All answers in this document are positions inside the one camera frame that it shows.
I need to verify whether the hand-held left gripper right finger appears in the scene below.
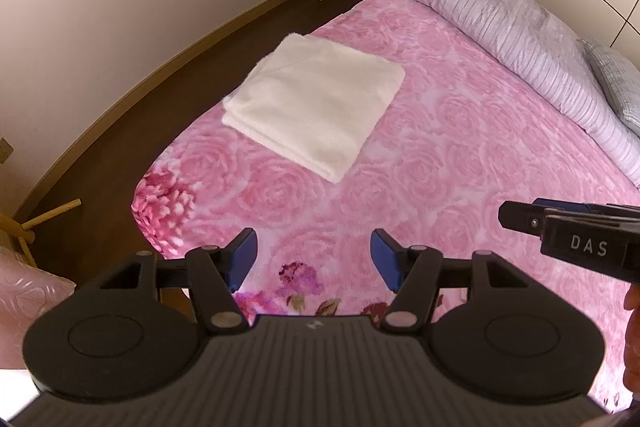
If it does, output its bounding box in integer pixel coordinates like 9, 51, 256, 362
370, 228, 551, 334

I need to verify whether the person's right hand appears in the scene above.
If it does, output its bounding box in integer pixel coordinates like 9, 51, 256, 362
622, 282, 640, 390

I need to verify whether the pink patterned cushion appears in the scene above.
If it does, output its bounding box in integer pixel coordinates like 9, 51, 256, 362
0, 247, 76, 340

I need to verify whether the wooden stand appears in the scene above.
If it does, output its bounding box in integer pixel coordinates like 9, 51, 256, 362
0, 199, 82, 268

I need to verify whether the pink floral blanket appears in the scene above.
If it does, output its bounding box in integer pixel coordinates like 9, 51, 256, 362
131, 0, 640, 408

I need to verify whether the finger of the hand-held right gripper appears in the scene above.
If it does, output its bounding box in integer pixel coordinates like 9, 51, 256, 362
532, 198, 640, 219
498, 200, 550, 239

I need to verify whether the lilac striped quilt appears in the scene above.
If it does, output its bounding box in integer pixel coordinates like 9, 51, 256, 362
370, 0, 640, 188

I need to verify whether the grey textured pillow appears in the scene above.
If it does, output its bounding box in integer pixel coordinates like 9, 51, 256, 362
580, 39, 640, 138

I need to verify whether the cream striped knit sweater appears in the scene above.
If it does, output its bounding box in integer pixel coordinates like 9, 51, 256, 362
221, 33, 406, 184

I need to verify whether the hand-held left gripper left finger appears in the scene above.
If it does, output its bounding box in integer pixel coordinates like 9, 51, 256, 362
75, 227, 259, 335

